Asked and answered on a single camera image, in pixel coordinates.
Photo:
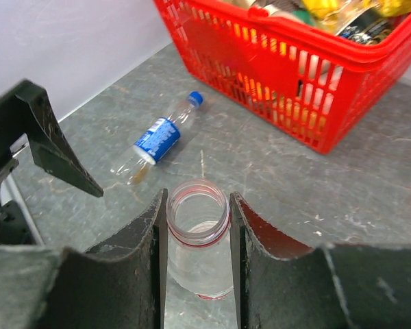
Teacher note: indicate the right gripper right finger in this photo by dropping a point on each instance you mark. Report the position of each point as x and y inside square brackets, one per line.
[280, 282]

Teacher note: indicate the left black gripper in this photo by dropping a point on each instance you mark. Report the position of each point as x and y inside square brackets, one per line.
[26, 109]

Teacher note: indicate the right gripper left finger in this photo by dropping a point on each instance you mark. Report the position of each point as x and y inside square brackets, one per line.
[118, 283]

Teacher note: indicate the clear bottle red label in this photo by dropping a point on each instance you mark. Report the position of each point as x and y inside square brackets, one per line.
[199, 256]

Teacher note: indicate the clear bottle blue label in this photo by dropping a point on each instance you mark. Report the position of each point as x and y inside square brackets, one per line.
[178, 123]

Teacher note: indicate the red plastic shopping basket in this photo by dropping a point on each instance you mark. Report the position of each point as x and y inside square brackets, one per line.
[310, 84]

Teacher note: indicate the black instant noodle cup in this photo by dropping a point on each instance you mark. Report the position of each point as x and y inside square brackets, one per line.
[366, 27]

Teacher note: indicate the yellow chips bag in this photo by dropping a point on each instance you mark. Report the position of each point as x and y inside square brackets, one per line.
[326, 8]

